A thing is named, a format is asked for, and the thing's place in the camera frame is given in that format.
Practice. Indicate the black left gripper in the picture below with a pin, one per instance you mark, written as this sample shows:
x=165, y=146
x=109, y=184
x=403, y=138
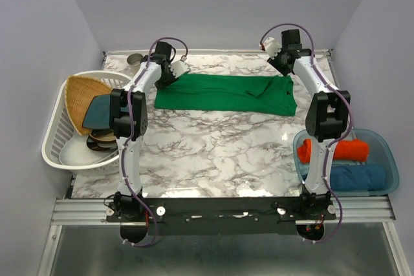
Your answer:
x=161, y=85

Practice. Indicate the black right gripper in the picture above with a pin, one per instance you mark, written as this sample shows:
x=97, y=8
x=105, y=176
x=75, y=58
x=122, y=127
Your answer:
x=274, y=63

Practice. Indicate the green t shirt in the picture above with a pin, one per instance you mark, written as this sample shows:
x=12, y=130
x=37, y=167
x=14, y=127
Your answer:
x=203, y=92

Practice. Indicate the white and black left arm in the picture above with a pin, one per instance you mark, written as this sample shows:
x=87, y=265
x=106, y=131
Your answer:
x=128, y=113

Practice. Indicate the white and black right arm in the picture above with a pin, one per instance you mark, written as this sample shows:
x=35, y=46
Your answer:
x=326, y=121

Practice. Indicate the metal cup with cork base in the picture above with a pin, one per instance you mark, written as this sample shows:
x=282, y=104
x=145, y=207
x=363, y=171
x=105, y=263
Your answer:
x=134, y=62

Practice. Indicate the white table edge trim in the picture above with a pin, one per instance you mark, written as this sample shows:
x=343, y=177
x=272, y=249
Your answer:
x=250, y=52

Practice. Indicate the dark teal plate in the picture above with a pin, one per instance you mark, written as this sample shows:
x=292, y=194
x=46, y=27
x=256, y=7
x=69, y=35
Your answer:
x=97, y=114

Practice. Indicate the woven wicker tray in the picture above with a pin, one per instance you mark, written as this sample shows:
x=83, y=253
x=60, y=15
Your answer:
x=79, y=93

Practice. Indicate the dark stacked bowls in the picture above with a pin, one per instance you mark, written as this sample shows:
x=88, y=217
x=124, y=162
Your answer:
x=101, y=140

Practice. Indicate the rolled orange t shirt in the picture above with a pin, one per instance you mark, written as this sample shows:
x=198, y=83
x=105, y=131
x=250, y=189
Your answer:
x=346, y=150

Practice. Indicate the white plastic laundry basket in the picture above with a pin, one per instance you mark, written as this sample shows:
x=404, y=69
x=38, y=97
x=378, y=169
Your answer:
x=61, y=130

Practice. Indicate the white bowl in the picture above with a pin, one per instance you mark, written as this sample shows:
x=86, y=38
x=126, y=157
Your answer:
x=75, y=152

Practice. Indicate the clear blue plastic bin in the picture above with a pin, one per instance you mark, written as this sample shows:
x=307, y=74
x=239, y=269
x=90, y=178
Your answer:
x=379, y=153

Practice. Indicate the rolled blue t shirt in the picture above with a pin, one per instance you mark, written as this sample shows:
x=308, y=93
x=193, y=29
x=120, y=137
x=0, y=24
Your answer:
x=347, y=178

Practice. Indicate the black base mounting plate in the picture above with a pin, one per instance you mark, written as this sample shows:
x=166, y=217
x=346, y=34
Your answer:
x=221, y=216

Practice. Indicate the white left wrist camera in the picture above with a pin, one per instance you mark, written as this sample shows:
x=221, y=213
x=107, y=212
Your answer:
x=180, y=67

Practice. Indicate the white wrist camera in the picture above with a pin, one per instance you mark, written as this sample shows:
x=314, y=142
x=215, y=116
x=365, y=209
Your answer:
x=180, y=67
x=271, y=46

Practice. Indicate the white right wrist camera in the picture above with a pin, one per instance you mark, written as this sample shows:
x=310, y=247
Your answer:
x=271, y=46

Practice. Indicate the aluminium rail frame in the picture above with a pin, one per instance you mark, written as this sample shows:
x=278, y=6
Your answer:
x=91, y=212

